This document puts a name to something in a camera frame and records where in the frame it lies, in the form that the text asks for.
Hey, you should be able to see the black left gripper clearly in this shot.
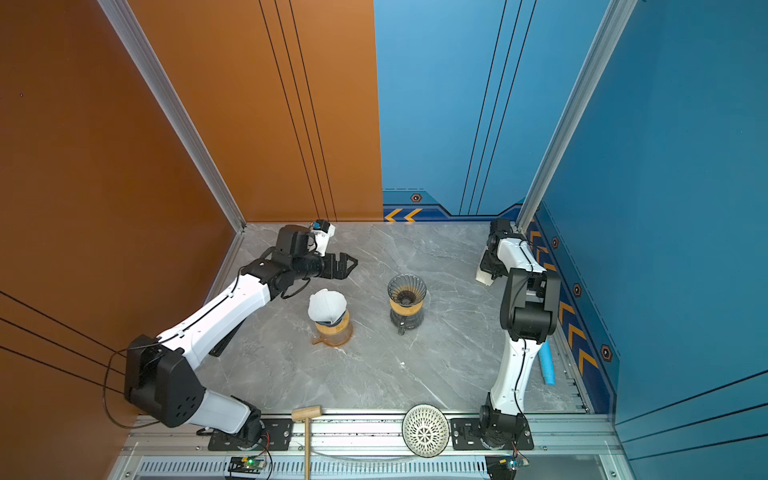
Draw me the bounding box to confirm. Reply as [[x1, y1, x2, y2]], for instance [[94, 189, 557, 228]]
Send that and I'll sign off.
[[292, 251, 358, 283]]

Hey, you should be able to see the coffee filter pack orange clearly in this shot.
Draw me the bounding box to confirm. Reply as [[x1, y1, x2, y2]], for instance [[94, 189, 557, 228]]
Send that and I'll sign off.
[[475, 265, 494, 286]]

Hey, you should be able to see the white paper coffee filter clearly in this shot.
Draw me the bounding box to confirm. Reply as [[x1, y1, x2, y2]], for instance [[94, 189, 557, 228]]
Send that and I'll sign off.
[[308, 289, 347, 327]]

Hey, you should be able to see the grey glass dripper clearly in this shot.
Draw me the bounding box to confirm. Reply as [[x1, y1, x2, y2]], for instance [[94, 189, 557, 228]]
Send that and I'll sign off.
[[387, 274, 427, 307]]

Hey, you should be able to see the wooden ring holder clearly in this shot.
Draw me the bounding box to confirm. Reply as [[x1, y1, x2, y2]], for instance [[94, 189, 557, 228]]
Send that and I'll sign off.
[[390, 299, 424, 317], [316, 317, 350, 336]]

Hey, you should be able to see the orange glass carafe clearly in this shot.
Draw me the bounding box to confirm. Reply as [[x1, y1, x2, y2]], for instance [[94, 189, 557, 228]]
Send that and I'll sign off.
[[311, 326, 354, 348]]

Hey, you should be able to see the grey glass pitcher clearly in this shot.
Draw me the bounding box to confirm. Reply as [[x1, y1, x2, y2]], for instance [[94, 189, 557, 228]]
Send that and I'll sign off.
[[390, 310, 424, 335]]

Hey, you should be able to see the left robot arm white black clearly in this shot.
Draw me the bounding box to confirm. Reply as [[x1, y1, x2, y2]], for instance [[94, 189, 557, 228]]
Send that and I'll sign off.
[[124, 220, 358, 444]]

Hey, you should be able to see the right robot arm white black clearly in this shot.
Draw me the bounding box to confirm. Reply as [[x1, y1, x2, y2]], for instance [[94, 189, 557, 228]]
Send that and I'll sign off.
[[476, 234, 562, 450]]

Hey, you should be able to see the light blue cylinder roll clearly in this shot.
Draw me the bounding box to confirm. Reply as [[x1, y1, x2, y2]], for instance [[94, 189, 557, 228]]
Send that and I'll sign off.
[[538, 341, 556, 386]]

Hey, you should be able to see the wooden mallet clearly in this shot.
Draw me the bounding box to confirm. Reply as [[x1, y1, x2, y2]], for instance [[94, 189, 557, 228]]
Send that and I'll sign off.
[[291, 405, 323, 480]]

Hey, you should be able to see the white woven trivet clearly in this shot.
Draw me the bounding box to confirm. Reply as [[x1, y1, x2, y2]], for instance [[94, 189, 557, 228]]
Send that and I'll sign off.
[[402, 404, 451, 458]]

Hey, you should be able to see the right green circuit board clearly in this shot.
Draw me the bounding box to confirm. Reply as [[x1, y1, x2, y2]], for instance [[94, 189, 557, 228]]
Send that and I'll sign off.
[[485, 456, 530, 480]]

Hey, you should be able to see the green circuit board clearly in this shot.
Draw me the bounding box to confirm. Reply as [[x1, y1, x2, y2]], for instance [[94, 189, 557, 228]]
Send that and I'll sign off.
[[485, 456, 530, 480], [227, 456, 270, 479]]

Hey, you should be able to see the left green circuit board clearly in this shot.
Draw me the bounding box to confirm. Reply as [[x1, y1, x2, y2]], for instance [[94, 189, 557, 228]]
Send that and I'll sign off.
[[227, 456, 270, 479]]

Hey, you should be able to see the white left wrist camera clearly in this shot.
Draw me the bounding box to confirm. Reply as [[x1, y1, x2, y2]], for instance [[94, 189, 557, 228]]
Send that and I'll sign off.
[[310, 219, 335, 257]]

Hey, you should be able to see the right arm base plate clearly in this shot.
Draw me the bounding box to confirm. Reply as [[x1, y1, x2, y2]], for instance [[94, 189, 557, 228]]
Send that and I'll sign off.
[[449, 417, 534, 451]]

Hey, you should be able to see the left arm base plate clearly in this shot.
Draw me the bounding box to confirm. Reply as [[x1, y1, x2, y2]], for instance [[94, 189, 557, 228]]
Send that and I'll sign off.
[[207, 418, 294, 452]]

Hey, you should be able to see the aluminium front rail frame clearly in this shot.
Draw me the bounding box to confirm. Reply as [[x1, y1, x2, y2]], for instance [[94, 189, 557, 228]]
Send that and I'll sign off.
[[108, 410, 634, 479]]

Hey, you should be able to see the right aluminium corner post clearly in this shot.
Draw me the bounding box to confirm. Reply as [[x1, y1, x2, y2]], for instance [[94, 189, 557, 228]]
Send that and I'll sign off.
[[515, 0, 637, 233]]

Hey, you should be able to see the aluminium corner post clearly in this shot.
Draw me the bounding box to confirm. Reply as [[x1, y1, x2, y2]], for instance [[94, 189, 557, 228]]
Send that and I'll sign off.
[[515, 0, 637, 233], [97, 0, 247, 234]]

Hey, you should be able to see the left aluminium corner post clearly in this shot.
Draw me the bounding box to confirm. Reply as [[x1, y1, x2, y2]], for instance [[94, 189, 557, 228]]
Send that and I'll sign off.
[[97, 0, 247, 234]]

